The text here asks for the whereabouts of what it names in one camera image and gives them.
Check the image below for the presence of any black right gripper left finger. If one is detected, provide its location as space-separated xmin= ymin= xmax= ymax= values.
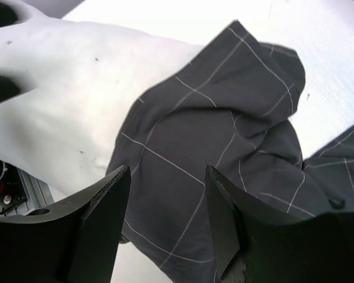
xmin=0 ymin=166 xmax=131 ymax=283

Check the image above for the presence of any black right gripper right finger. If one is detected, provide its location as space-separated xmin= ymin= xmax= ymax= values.
xmin=205 ymin=166 xmax=354 ymax=282

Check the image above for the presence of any white pillow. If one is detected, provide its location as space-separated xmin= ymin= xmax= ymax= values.
xmin=0 ymin=1 xmax=201 ymax=195

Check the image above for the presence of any dark grey checked pillowcase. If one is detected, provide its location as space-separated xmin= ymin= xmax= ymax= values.
xmin=109 ymin=21 xmax=354 ymax=282

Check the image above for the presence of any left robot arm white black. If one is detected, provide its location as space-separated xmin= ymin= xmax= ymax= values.
xmin=0 ymin=2 xmax=24 ymax=103

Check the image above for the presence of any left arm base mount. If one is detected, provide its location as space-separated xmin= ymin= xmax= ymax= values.
xmin=0 ymin=161 xmax=54 ymax=218

